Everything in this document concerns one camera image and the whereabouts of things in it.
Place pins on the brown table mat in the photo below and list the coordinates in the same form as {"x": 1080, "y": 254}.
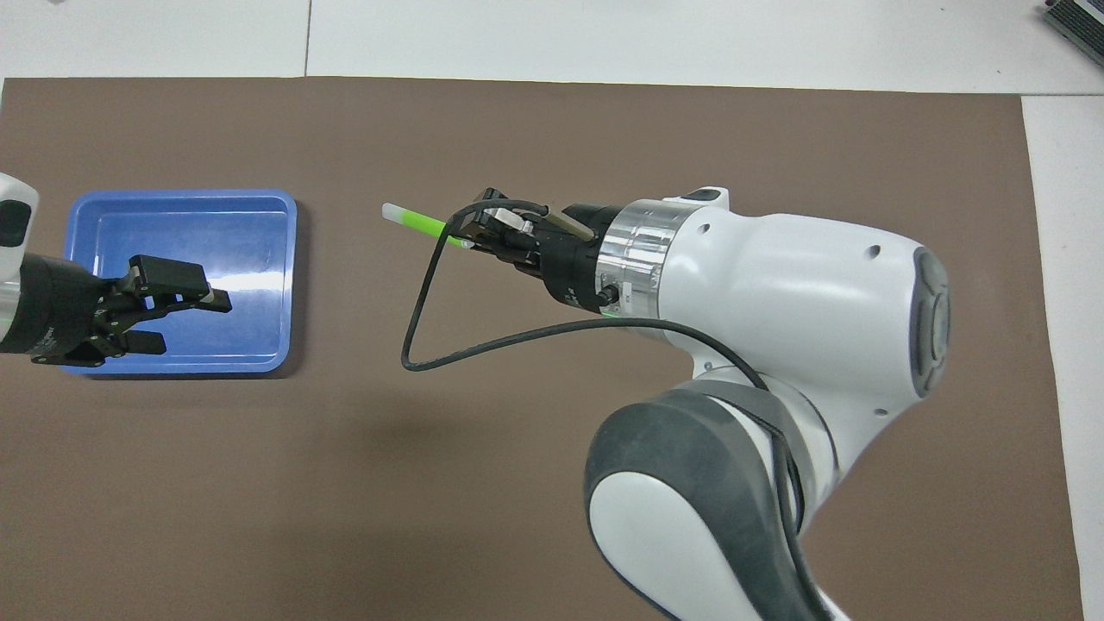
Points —
{"x": 259, "y": 483}

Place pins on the grey ribbed device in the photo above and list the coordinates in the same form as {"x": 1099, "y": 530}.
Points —
{"x": 1078, "y": 21}

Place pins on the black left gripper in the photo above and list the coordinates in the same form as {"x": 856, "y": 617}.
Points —
{"x": 60, "y": 310}

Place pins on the green pen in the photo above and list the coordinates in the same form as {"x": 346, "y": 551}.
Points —
{"x": 423, "y": 223}

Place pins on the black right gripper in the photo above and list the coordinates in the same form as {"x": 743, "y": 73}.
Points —
{"x": 573, "y": 259}

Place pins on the blue plastic tray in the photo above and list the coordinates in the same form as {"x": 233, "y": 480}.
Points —
{"x": 241, "y": 241}

